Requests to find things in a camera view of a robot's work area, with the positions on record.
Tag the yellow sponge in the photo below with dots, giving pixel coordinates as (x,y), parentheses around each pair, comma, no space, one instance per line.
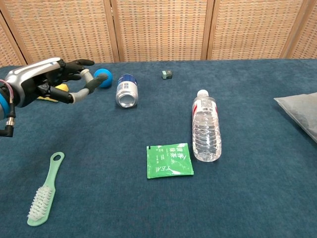
(63,87)

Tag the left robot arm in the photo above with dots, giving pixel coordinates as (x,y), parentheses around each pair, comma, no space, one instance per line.
(4,106)

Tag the clear plastic water bottle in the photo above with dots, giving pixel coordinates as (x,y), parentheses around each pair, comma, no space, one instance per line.
(206,126)

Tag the blue rubber ball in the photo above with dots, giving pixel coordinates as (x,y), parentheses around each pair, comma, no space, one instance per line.
(106,73)

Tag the small green cube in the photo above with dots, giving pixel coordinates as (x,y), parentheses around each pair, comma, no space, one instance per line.
(167,74)

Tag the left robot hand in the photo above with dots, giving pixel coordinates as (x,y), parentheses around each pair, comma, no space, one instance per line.
(27,79)

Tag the blue and silver can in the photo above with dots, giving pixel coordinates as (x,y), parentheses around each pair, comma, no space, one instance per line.
(126,90)

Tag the light green scrub brush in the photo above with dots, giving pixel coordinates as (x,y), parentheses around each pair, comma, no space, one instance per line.
(42,198)

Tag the green tea sachet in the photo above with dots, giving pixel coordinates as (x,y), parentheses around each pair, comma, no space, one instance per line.
(169,161)

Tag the wicker folding screen panel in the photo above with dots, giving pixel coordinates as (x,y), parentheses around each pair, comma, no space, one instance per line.
(307,42)
(252,29)
(161,29)
(64,29)
(7,49)

